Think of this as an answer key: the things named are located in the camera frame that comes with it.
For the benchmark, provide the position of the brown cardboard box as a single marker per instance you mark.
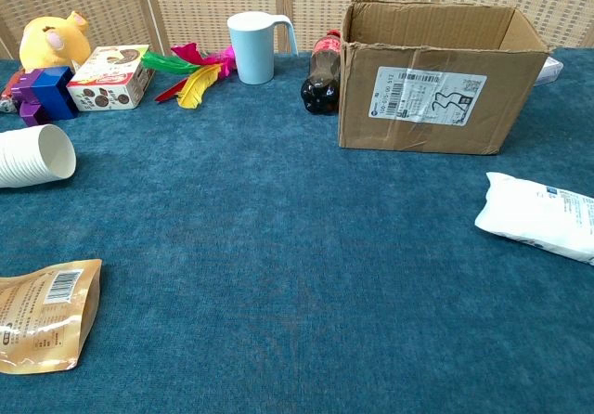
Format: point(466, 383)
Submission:
point(431, 103)

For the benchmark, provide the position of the chocolate biscuit snack box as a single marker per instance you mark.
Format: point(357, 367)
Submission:
point(109, 80)

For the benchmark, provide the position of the blue table cloth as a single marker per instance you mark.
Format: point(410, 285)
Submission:
point(278, 256)

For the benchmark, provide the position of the cola bottle red cap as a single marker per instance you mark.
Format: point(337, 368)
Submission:
point(321, 86)

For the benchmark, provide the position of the colourful feather shuttlecock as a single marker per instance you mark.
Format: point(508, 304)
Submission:
point(195, 73)

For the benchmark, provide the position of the woven rattan folding screen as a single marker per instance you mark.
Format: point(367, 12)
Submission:
point(297, 1)

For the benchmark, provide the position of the white tissue pack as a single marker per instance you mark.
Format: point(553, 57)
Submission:
point(538, 216)

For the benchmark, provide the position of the stack of white paper cups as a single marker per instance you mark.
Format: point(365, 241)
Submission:
point(34, 156)

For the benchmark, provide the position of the purple and blue block toy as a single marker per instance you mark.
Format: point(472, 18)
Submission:
point(44, 94)

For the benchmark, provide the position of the clear plastic container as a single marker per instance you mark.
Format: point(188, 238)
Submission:
point(550, 70)

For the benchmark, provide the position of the tan stand-up snack pouch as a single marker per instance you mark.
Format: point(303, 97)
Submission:
point(39, 316)

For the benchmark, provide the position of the yellow plush toy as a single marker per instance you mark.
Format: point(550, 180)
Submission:
point(53, 40)

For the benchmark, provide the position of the red snack wrapper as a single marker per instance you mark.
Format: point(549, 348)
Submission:
point(8, 93)

